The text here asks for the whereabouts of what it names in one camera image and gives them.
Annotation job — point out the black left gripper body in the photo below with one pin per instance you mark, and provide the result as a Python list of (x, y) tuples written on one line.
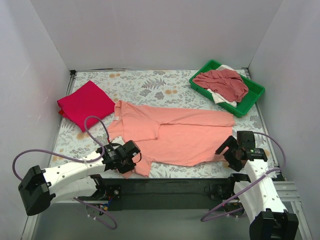
[(128, 165)]

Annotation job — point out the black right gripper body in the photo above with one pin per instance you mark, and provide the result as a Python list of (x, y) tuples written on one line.
[(227, 149)]

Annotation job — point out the salmon pink t-shirt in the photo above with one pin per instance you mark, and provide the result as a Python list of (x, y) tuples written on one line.
[(174, 136)]

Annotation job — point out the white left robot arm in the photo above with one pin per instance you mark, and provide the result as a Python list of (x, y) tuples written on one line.
[(41, 188)]

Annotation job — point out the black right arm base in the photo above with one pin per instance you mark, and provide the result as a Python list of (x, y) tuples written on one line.
[(224, 190)]

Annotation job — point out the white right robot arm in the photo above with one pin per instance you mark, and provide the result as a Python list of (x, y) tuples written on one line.
[(253, 186)]

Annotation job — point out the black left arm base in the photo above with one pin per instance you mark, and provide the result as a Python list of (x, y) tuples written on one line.
[(104, 194)]

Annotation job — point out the white garment in tray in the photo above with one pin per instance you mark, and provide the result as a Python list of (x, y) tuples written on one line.
[(217, 98)]

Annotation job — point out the green plastic tray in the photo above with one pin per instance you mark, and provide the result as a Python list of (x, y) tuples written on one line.
[(255, 91)]

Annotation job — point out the dusty rose t-shirt in tray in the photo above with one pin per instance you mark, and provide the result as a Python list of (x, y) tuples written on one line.
[(227, 83)]

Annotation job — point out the folded crimson red t-shirt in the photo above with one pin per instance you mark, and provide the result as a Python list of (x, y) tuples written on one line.
[(88, 100)]

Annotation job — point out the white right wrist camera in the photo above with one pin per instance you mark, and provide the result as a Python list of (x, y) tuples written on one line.
[(117, 141)]

